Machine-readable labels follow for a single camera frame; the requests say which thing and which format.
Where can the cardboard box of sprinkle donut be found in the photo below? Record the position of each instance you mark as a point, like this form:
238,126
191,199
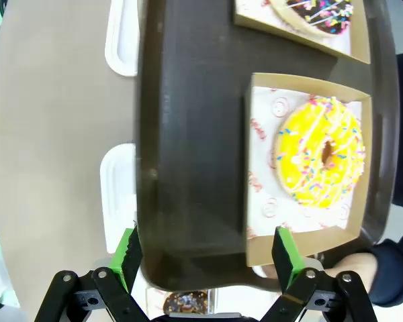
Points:
359,40

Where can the plain chocolate glazed donut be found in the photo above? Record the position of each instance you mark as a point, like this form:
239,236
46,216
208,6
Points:
184,300

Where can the white display case base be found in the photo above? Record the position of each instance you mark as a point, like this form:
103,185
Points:
121,40
117,201

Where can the yellow glazed donut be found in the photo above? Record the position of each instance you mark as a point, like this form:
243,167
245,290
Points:
309,161

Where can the paper liner under chocolate donut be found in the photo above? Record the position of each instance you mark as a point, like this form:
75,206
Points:
156,302

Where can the person's left hand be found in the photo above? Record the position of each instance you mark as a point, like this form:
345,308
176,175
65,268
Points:
356,263

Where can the dark brown serving tray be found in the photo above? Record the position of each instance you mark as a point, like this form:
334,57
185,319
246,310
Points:
194,151

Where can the chocolate donut with colourful sprinkles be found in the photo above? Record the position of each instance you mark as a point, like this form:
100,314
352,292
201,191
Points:
322,18

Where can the paper liner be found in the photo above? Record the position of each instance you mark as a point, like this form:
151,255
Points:
262,161
156,302

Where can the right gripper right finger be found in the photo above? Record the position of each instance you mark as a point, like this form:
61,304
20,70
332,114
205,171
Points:
283,258

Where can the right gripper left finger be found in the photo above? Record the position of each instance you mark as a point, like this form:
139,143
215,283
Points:
127,261

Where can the person's left forearm navy sleeve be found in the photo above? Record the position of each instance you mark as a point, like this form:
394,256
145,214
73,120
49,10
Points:
394,271

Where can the cardboard box of yellow donut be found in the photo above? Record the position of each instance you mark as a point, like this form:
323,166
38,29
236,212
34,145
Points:
255,251

